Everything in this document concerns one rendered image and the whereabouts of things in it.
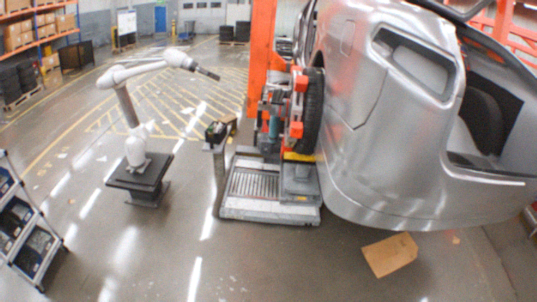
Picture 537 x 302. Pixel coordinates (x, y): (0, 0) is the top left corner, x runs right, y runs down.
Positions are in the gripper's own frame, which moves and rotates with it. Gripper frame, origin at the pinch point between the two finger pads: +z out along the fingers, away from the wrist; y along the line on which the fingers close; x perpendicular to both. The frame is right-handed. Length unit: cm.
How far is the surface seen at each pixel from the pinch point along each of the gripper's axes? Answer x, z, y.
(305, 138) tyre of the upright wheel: -8, 66, 21
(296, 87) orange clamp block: 17, 45, 19
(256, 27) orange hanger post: 56, 5, -35
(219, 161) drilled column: -66, 32, -57
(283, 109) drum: 2, 50, -4
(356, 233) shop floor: -57, 154, 16
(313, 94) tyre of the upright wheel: 18, 55, 23
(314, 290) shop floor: -95, 114, 54
